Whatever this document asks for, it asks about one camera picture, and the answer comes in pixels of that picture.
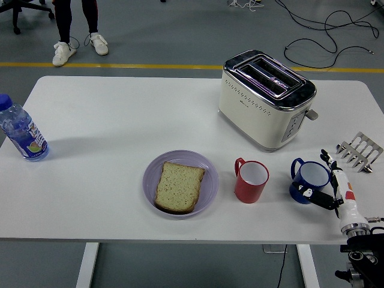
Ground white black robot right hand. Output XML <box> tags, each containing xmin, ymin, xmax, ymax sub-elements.
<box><xmin>292</xmin><ymin>149</ymin><xmax>368</xmax><ymax>229</ymax></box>

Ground blue cup with handle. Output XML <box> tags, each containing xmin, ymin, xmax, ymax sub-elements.
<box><xmin>289</xmin><ymin>157</ymin><xmax>332</xmax><ymax>205</ymax></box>

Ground slice of bread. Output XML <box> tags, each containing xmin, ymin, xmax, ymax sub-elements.
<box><xmin>154</xmin><ymin>161</ymin><xmax>206</xmax><ymax>215</ymax></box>

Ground metal toast rack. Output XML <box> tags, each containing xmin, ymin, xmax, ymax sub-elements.
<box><xmin>335</xmin><ymin>131</ymin><xmax>383</xmax><ymax>174</ymax></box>

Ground white table leg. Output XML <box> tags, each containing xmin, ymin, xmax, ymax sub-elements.
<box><xmin>296</xmin><ymin>244</ymin><xmax>320</xmax><ymax>288</ymax></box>
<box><xmin>74</xmin><ymin>242</ymin><xmax>100</xmax><ymax>288</ymax></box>

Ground grey box under table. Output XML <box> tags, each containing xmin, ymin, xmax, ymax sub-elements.
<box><xmin>263</xmin><ymin>244</ymin><xmax>287</xmax><ymax>254</ymax></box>

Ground cream and chrome toaster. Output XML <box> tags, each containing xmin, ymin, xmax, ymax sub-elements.
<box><xmin>218</xmin><ymin>49</ymin><xmax>319</xmax><ymax>153</ymax></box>

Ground purple plate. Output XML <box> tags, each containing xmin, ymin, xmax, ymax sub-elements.
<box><xmin>142</xmin><ymin>149</ymin><xmax>220</xmax><ymax>220</ymax></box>

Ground yellow floor tape line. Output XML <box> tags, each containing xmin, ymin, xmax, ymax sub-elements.
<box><xmin>0</xmin><ymin>62</ymin><xmax>384</xmax><ymax>74</ymax></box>

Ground person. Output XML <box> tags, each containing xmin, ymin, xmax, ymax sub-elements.
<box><xmin>51</xmin><ymin>0</ymin><xmax>109</xmax><ymax>67</ymax></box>

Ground plastic bottle blue cap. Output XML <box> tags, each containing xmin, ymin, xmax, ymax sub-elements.
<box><xmin>0</xmin><ymin>93</ymin><xmax>50</xmax><ymax>163</ymax></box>

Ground black office chair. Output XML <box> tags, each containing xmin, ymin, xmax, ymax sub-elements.
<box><xmin>0</xmin><ymin>0</ymin><xmax>55</xmax><ymax>35</ymax></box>

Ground thin black hanging cable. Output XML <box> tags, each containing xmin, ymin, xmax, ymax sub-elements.
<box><xmin>275</xmin><ymin>244</ymin><xmax>288</xmax><ymax>288</ymax></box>

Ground red cup with handle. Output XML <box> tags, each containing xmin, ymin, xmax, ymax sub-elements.
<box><xmin>233</xmin><ymin>157</ymin><xmax>270</xmax><ymax>205</ymax></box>

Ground black floor cable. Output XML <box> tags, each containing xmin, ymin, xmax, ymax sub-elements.
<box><xmin>274</xmin><ymin>0</ymin><xmax>384</xmax><ymax>70</ymax></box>

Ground white floor cables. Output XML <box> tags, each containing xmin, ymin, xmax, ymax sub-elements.
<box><xmin>226</xmin><ymin>0</ymin><xmax>265</xmax><ymax>13</ymax></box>

